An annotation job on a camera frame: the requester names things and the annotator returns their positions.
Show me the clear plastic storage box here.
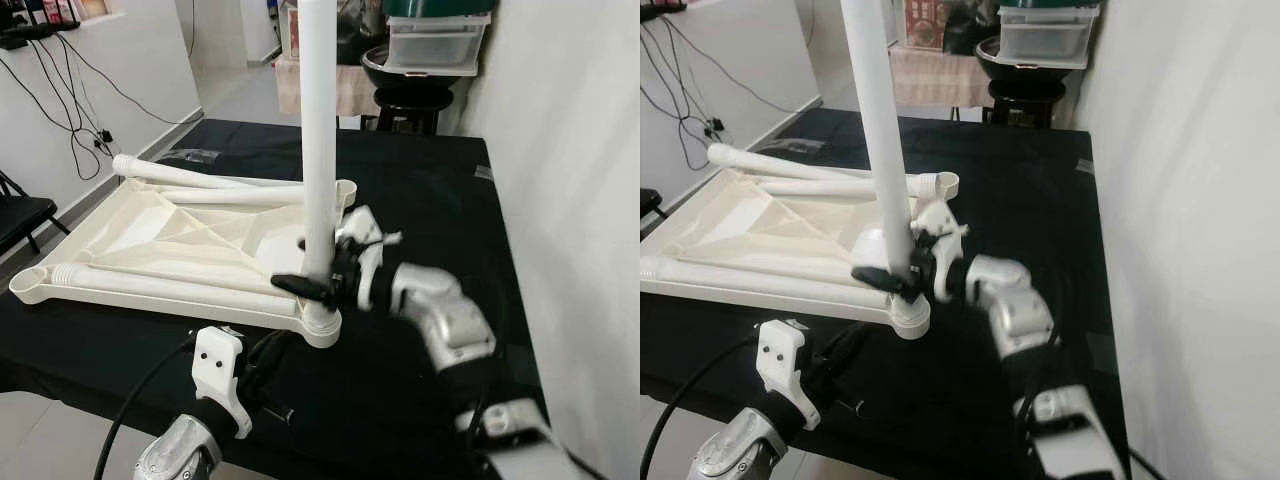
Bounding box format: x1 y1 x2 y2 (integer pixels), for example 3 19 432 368
998 5 1103 71
385 12 494 79

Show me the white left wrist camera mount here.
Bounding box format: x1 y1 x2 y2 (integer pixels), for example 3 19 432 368
192 326 251 441
757 320 821 433

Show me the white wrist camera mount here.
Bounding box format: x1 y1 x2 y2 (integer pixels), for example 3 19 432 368
757 320 821 433
915 198 969 303
192 326 251 441
335 205 404 313

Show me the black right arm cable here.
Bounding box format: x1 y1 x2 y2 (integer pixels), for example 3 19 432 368
1010 330 1169 480
455 385 606 480

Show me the black bowl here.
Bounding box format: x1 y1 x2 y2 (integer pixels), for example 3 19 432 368
975 35 1073 83
360 45 483 93

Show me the dark crumpled bag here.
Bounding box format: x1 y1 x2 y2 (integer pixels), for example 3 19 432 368
945 0 1004 56
337 0 393 66

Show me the black wall power cable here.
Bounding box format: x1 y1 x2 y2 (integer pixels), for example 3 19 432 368
640 25 726 173
55 35 206 126
665 15 823 111
0 45 116 183

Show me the black tablecloth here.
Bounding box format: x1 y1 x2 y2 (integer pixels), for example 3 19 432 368
640 108 1136 480
0 118 546 480

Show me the beige cloth covered side table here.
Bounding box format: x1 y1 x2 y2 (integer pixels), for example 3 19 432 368
275 55 383 119
888 45 991 109

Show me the black round stool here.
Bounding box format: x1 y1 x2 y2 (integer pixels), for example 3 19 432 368
375 85 443 136
985 78 1058 129

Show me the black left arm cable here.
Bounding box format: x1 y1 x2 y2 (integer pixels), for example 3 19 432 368
93 330 201 480
640 335 766 471

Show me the white plastic table leg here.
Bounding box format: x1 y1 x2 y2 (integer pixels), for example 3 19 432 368
755 175 886 199
297 0 344 346
840 0 931 339
50 262 301 319
160 185 306 208
640 255 896 311
112 153 306 193
706 143 891 186

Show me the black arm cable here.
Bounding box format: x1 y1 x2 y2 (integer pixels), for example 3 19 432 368
455 385 606 480
93 330 201 480
1010 330 1169 480
640 335 766 471

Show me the white plastic children table top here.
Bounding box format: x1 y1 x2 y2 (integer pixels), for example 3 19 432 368
640 168 961 341
8 178 359 349

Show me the black folding chair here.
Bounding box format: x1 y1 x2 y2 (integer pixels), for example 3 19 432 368
640 188 669 238
0 170 73 257

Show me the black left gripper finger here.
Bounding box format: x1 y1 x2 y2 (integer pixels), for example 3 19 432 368
280 338 320 383
255 318 295 353
820 312 863 350
848 331 898 379

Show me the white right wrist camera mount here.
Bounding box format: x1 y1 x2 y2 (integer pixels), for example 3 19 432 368
915 198 969 303
335 205 404 313

